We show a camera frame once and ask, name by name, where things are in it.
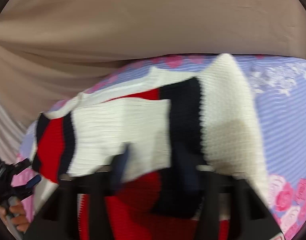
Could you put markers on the person's left hand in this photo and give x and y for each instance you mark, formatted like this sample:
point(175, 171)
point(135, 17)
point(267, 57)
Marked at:
point(20, 220)

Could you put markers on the beige fabric headboard cover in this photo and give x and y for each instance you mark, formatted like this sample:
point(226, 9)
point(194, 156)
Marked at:
point(54, 49)

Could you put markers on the white red black knit sweater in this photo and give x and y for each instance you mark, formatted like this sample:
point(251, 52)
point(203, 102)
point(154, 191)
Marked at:
point(211, 112)

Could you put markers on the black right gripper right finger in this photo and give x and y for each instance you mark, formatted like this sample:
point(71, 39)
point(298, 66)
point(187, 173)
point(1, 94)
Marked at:
point(249, 218)

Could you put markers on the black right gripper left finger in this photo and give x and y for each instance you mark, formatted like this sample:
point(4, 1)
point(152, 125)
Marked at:
point(58, 217)

